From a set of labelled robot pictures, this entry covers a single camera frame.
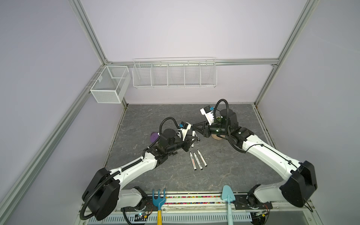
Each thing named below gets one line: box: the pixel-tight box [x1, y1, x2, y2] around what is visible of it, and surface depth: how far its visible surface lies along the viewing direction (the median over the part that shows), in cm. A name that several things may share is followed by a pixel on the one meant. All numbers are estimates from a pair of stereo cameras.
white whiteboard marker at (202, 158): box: [196, 149, 208, 167], surface depth 91 cm
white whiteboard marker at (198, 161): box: [193, 151, 203, 171], surface depth 91 cm
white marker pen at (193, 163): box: [189, 151, 197, 171], surface depth 88 cm
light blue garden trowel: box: [221, 184, 236, 225], surface depth 75 cm
